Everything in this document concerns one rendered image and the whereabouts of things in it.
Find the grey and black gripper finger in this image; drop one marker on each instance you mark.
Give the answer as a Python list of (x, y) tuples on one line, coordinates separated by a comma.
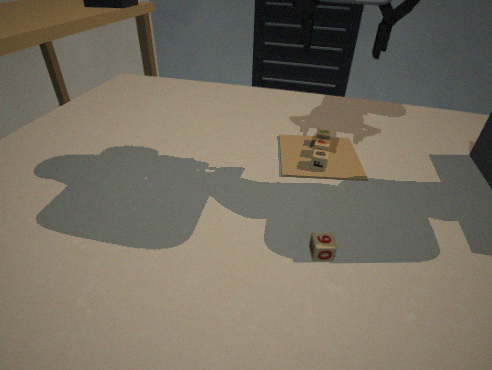
[(390, 18), (305, 11)]

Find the tan flat mat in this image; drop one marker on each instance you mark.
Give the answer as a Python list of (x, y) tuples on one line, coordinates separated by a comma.
[(296, 154)]

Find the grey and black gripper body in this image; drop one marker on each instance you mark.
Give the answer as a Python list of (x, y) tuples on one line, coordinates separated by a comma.
[(366, 2)]

